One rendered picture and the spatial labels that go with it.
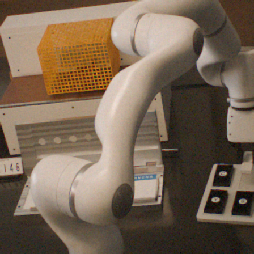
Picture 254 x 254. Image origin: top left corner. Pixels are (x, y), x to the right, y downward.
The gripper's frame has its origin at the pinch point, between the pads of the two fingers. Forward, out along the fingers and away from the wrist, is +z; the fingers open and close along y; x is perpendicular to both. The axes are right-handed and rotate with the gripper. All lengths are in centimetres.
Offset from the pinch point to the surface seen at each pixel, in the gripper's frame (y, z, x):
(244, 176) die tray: -1.6, 7.5, 2.7
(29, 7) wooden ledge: -138, -23, 153
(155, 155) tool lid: -28.3, 1.2, 2.5
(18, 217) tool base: -65, 12, -21
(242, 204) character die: 0.0, 9.5, -12.1
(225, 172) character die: -7.2, 6.3, 2.8
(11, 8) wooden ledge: -148, -23, 152
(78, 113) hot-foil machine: -57, -9, 14
